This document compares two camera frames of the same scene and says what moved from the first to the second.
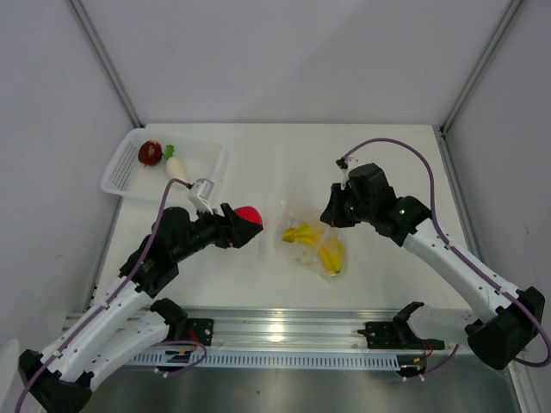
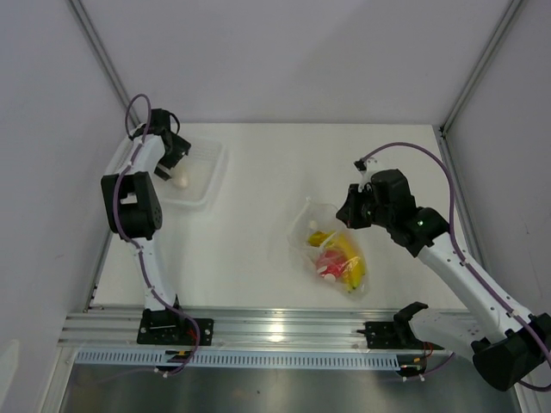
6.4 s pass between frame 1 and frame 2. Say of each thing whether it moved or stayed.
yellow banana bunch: moved
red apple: moved
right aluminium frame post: stayed
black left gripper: moved
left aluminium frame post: stayed
